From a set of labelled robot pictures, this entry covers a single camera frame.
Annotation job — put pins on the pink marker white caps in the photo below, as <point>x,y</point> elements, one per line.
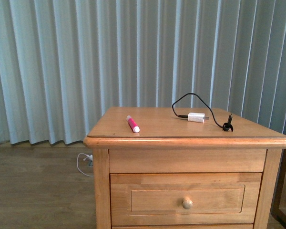
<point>132,124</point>

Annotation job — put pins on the wooden drawer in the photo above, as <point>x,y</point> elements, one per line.
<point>156,199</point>
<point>219,226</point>

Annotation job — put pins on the round wooden drawer knob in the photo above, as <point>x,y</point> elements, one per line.
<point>187,203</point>

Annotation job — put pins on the white usb charger block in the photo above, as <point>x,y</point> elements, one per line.
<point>197,117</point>

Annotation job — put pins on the wooden nightstand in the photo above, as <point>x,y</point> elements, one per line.
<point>167,144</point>

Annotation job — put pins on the light green pleated curtain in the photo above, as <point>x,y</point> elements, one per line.
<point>63,63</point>

